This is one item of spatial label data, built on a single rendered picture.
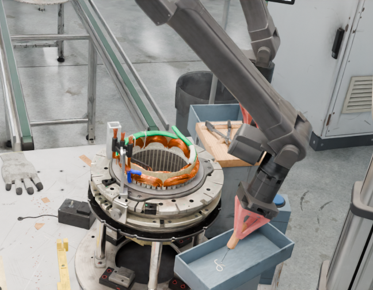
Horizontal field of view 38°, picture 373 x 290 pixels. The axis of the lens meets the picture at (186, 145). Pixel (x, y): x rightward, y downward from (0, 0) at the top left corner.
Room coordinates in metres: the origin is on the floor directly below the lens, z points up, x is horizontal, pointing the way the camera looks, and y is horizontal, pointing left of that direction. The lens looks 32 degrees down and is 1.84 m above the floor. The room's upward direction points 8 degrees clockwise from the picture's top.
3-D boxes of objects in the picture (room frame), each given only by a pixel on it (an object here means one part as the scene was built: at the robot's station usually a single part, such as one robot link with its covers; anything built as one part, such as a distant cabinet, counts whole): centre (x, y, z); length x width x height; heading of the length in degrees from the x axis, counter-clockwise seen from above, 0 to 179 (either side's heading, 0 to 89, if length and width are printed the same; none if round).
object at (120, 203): (0.95, 0.12, 1.07); 0.04 x 0.02 x 0.05; 66
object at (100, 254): (1.07, 0.19, 0.91); 0.02 x 0.02 x 0.21
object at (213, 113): (1.48, -0.09, 0.92); 0.17 x 0.11 x 0.28; 109
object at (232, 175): (1.34, -0.14, 0.91); 0.19 x 0.19 x 0.26; 19
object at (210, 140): (1.34, -0.14, 1.05); 0.20 x 0.19 x 0.02; 19
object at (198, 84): (2.74, -0.09, 0.39); 0.39 x 0.39 x 0.35
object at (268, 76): (1.37, -0.17, 1.26); 0.07 x 0.06 x 0.07; 77
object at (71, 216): (1.23, 0.29, 0.81); 0.10 x 0.06 x 0.06; 81
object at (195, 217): (0.97, -0.01, 1.05); 0.09 x 0.04 x 0.01; 108
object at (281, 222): (1.11, -0.24, 0.91); 0.07 x 0.07 x 0.25; 4
